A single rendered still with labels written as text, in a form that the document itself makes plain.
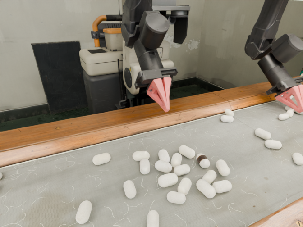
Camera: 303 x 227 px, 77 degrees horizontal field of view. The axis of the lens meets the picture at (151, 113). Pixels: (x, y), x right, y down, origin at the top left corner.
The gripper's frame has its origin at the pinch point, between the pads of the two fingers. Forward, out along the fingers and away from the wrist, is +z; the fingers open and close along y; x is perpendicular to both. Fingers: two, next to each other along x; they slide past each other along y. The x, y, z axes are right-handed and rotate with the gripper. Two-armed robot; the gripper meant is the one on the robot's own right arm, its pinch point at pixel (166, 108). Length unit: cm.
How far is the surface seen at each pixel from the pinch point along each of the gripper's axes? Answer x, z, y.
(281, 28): 55, -75, 166
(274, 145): -5.5, 15.8, 20.0
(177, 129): 6.3, 4.3, 4.4
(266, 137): -3.5, 13.6, 21.4
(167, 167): -3.6, 13.3, -5.8
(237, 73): 117, -68, 164
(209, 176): -7.1, 17.2, 0.0
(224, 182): -8.7, 18.7, 1.4
